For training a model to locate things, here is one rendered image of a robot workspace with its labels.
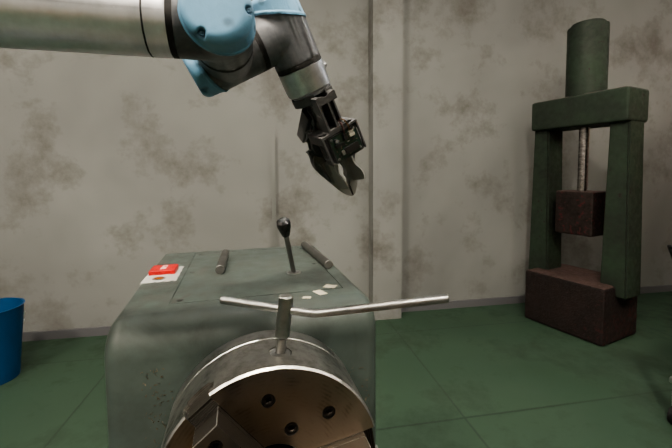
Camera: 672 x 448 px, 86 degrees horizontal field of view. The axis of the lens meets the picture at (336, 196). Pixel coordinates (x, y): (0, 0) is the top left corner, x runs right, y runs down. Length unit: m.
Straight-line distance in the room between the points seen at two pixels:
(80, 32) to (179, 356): 0.50
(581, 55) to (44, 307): 5.37
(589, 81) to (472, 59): 1.11
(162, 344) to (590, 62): 3.92
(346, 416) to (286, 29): 0.57
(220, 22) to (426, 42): 3.83
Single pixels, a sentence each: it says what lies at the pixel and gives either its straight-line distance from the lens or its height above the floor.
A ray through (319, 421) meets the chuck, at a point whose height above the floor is 1.15.
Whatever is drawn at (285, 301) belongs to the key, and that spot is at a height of 1.32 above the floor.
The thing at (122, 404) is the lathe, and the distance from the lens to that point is 0.77.
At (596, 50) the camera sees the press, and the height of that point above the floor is 2.56.
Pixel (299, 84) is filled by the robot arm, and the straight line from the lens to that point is 0.59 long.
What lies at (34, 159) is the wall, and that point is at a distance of 4.18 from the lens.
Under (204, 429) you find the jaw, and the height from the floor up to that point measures 1.19.
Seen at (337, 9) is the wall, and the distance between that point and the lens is 4.03.
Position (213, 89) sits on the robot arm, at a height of 1.62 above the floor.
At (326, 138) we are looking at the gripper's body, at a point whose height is 1.56.
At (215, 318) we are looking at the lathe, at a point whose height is 1.24.
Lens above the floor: 1.50
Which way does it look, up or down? 4 degrees down
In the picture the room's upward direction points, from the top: straight up
